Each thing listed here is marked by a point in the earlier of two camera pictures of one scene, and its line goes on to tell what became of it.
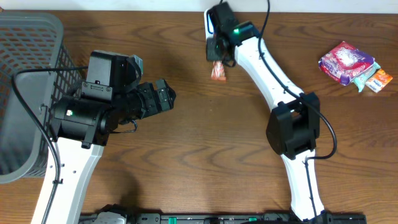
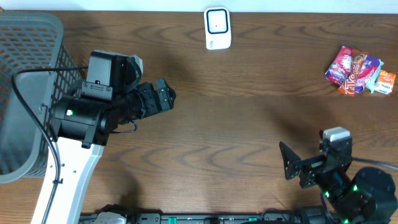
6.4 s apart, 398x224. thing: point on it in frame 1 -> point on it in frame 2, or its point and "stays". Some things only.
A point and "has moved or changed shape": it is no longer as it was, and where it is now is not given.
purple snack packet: [343, 61] has moved or changed shape
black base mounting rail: [243, 218] stays
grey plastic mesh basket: [31, 42] stays
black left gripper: [154, 101] stays
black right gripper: [211, 54] -> [311, 165]
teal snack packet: [362, 78] -> [371, 70]
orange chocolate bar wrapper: [218, 72] -> [347, 88]
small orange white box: [379, 81] has moved or changed shape
